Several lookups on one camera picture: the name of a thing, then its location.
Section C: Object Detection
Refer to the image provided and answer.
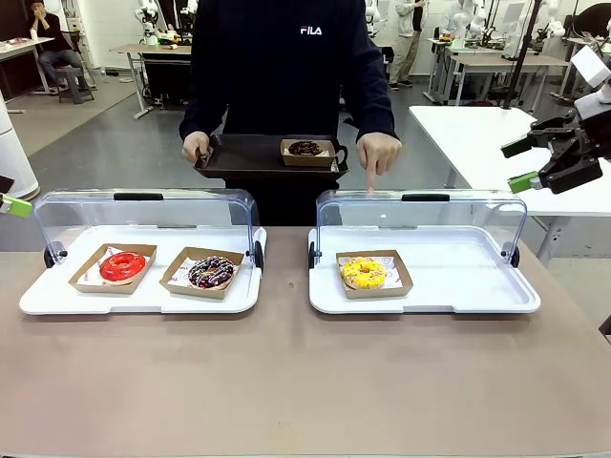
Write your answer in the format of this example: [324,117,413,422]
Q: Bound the black stand pole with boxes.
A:
[504,0,537,109]

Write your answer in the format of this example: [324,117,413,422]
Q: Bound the white cylindrical column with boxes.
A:
[0,89,41,202]

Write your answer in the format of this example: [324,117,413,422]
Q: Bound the person's left hand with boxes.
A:
[356,133,403,195]

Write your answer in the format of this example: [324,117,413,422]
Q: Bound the seated person in black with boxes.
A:
[25,0,93,93]

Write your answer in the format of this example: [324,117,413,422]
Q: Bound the background workbench with grey legs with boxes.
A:
[109,42,195,120]

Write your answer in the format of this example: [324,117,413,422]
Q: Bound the cardboard box of sprinkle donut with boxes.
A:
[158,246,245,302]

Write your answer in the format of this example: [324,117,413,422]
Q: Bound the white background desk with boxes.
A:
[0,35,56,95]

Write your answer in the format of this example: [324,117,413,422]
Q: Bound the clear display case lid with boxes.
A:
[32,187,262,269]
[315,187,529,261]

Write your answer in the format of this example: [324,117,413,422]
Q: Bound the grey step stool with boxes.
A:
[53,65,95,104]

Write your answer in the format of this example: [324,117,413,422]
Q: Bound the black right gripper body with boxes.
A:
[547,110,611,195]

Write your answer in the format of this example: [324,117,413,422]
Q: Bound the yellow glazed sprinkle donut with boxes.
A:
[342,256,388,291]

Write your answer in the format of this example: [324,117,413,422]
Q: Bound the person in dark Fila sweater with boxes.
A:
[179,0,403,228]

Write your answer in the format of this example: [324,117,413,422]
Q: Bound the cardboard box of red donut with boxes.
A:
[67,242,159,295]

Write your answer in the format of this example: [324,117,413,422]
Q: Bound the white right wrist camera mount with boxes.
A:
[570,45,611,90]

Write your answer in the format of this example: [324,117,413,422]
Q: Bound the cardboard box of yellow donut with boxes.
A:
[335,249,415,301]

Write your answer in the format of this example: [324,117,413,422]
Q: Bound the person's left forearm dark sleeve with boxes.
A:
[353,78,398,142]

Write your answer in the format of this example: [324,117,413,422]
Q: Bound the dark brown serving tray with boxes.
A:
[192,133,350,180]

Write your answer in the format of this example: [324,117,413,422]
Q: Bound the plain chocolate donut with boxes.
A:
[286,140,323,157]

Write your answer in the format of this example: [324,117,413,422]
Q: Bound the person's right hand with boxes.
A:
[181,130,213,167]

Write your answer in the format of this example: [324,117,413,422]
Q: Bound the grey background lab tables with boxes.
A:
[427,36,573,107]

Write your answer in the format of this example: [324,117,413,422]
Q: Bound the person's right forearm dark sleeve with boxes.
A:
[179,80,226,139]

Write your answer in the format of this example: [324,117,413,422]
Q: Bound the chocolate donut with coloured sprinkles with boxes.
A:
[187,256,237,290]

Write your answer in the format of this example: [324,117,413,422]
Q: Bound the white side table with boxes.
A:
[409,104,611,219]

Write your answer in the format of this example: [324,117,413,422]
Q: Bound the standing person in beige trousers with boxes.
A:
[388,0,427,93]

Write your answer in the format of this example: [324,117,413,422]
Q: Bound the cardboard box of chocolate donut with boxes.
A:
[279,137,337,170]

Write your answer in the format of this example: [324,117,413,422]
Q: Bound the white display case base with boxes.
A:
[18,224,267,317]
[308,224,542,316]

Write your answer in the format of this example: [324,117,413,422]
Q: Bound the red glazed donut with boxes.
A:
[98,251,147,287]

